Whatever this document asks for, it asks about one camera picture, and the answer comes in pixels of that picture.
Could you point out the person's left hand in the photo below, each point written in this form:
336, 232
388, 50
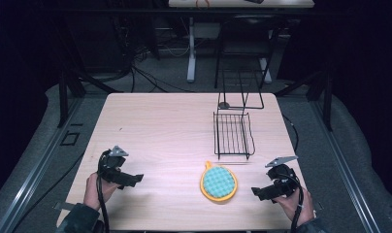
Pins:
93, 194

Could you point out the round teal sponge orange rim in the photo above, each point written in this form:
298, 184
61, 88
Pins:
218, 182

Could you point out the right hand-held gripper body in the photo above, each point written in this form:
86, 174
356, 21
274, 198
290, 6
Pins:
283, 176

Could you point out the white background desk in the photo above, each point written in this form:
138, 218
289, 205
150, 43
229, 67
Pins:
242, 4

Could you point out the black metal stand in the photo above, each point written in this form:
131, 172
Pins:
326, 97
64, 93

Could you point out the aluminium floor rail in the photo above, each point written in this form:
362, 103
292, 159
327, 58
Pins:
346, 168
39, 168

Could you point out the person's right hand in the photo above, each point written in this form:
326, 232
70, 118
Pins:
294, 208

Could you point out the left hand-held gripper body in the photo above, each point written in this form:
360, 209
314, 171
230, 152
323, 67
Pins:
114, 165

